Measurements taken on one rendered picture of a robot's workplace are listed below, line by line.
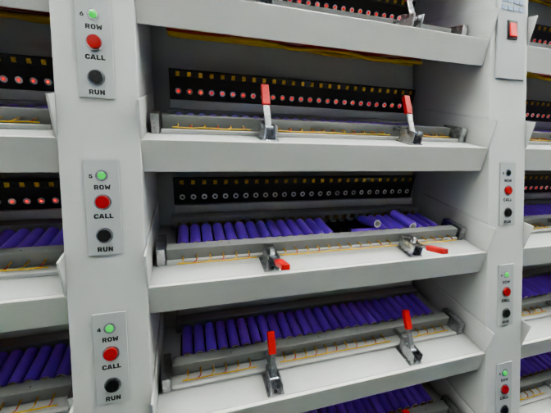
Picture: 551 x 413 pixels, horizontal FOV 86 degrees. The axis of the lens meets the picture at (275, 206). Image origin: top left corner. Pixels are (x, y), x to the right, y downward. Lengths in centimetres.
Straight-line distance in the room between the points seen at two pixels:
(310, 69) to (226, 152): 36
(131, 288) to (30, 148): 21
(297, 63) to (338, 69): 10
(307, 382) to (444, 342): 30
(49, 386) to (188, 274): 26
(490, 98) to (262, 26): 44
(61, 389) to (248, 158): 44
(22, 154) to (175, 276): 24
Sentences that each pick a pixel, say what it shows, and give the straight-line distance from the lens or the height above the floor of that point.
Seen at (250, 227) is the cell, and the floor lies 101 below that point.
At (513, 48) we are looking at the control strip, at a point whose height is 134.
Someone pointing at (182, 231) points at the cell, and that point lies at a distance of 54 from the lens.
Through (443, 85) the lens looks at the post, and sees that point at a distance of 79.
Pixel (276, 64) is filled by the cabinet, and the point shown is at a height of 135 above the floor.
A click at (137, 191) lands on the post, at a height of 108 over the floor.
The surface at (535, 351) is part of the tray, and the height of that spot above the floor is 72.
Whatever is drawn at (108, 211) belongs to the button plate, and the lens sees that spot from 44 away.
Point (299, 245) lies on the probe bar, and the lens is 52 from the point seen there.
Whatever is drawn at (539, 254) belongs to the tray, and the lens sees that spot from 84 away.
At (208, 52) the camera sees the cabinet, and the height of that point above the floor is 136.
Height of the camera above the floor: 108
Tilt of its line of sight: 3 degrees down
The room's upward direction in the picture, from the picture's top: 1 degrees counter-clockwise
